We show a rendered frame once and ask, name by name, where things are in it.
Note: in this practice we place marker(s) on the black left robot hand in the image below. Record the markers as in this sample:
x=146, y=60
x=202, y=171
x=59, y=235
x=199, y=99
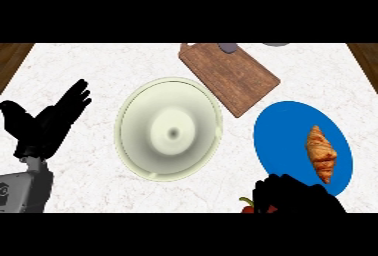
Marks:
x=52, y=123

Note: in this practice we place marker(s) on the brown wooden cutting board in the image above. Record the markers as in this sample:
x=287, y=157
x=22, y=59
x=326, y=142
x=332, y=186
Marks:
x=227, y=75

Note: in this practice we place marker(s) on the golden brown croissant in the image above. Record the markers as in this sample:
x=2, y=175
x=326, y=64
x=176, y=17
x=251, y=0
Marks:
x=320, y=154

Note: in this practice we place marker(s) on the grey round object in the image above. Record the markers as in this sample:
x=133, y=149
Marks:
x=227, y=47

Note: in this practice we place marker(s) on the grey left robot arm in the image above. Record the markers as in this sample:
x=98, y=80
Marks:
x=27, y=190

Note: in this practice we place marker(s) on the red bell pepper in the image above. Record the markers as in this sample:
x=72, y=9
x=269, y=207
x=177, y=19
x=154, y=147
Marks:
x=247, y=207

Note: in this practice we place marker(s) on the grey flat object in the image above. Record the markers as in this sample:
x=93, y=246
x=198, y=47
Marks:
x=275, y=44

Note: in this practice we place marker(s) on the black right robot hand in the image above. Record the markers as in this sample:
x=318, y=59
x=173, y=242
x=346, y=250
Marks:
x=289, y=198

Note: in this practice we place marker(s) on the blue plate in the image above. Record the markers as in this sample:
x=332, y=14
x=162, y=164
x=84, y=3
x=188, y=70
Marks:
x=289, y=136

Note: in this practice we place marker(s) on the pale green bowl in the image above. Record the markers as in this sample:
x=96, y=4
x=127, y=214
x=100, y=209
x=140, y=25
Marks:
x=168, y=129

